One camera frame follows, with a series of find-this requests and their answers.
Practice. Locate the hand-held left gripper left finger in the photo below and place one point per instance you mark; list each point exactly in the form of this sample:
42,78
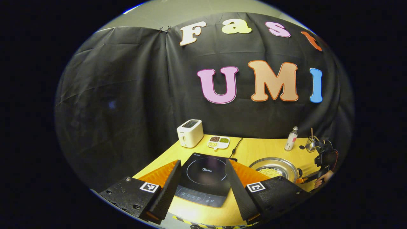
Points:
170,190

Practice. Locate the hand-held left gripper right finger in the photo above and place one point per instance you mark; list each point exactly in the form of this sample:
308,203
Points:
237,190

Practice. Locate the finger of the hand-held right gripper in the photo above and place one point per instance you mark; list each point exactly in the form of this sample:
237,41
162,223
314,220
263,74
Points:
310,178

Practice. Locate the stainless steel pot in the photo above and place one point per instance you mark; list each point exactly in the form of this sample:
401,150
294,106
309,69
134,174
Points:
286,168

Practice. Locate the black induction cooktop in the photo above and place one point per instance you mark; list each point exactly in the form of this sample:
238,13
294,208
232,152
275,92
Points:
203,178

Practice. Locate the large pile of yellow soybeans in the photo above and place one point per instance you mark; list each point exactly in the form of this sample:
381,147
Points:
270,172

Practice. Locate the small ribbed glass jar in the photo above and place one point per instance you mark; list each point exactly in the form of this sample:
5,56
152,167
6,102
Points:
311,145

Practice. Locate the thin wooden stick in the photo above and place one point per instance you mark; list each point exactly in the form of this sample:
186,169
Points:
312,133

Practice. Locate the small white plastic bottle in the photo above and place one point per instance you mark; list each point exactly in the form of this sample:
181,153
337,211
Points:
290,141

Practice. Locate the white divided dish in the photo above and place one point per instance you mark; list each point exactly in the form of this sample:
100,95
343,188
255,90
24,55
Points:
219,144

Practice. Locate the pile of green mung beans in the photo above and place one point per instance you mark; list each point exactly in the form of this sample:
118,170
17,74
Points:
224,140

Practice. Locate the small pile of pale soybeans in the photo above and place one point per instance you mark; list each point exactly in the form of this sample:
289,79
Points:
212,144

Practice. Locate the pile of dark red beans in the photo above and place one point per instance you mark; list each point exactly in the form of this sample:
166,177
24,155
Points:
215,139

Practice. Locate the white toaster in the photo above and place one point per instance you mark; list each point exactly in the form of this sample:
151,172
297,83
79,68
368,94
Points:
190,135

